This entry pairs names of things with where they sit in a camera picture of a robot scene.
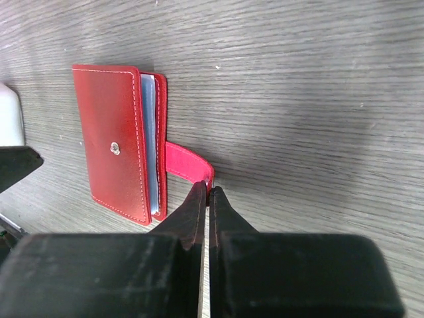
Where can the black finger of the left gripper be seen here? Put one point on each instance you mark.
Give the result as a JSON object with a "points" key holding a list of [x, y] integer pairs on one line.
{"points": [[16, 163]]}

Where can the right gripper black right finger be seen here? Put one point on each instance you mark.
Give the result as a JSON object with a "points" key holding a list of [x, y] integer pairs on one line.
{"points": [[254, 274]]}

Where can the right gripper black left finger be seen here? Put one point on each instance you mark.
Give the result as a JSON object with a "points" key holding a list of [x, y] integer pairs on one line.
{"points": [[154, 274]]}

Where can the red leather card holder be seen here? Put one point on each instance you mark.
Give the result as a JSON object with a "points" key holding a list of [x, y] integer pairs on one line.
{"points": [[123, 114]]}

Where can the white plastic bottle black cap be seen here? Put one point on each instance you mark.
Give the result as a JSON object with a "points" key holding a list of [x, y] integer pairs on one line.
{"points": [[11, 120]]}

